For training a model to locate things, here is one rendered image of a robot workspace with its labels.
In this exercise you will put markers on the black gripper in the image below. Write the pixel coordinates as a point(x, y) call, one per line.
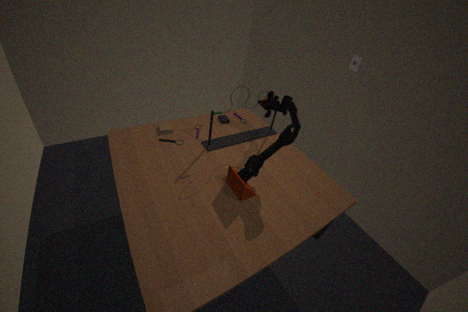
point(268, 104)

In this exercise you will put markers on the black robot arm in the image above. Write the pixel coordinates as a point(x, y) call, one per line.
point(254, 163)

